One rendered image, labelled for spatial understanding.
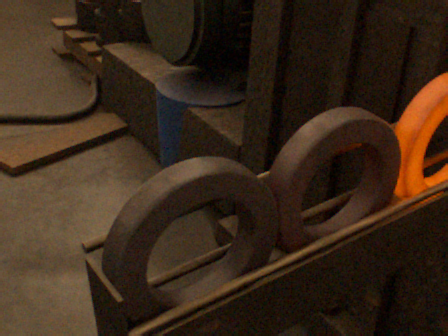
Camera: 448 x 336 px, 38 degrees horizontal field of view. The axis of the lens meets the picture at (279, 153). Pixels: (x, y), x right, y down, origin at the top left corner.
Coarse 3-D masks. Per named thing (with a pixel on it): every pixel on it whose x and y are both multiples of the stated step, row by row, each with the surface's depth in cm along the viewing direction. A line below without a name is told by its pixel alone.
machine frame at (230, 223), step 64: (256, 0) 151; (320, 0) 132; (384, 0) 120; (256, 64) 156; (320, 64) 136; (384, 64) 121; (256, 128) 161; (320, 192) 141; (320, 320) 145; (384, 320) 136
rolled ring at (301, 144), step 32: (320, 128) 68; (352, 128) 70; (384, 128) 73; (288, 160) 68; (320, 160) 69; (384, 160) 76; (288, 192) 68; (384, 192) 79; (288, 224) 70; (320, 224) 78
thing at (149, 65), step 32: (160, 0) 203; (192, 0) 188; (224, 0) 192; (160, 32) 207; (192, 32) 191; (224, 32) 197; (128, 64) 222; (160, 64) 224; (192, 64) 203; (224, 64) 219; (128, 96) 225; (192, 128) 193; (224, 128) 183
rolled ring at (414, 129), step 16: (432, 80) 79; (416, 96) 78; (432, 96) 77; (416, 112) 77; (432, 112) 77; (400, 128) 78; (416, 128) 77; (432, 128) 78; (400, 144) 78; (416, 144) 78; (416, 160) 79; (400, 176) 79; (416, 176) 80; (432, 176) 88; (400, 192) 82; (416, 192) 82
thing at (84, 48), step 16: (80, 0) 275; (96, 0) 259; (112, 0) 255; (128, 0) 235; (80, 16) 278; (96, 16) 261; (112, 16) 257; (128, 16) 237; (64, 32) 278; (80, 32) 279; (96, 32) 280; (112, 32) 259; (128, 32) 241; (144, 32) 240; (64, 48) 295; (80, 48) 265; (96, 48) 263; (96, 64) 268
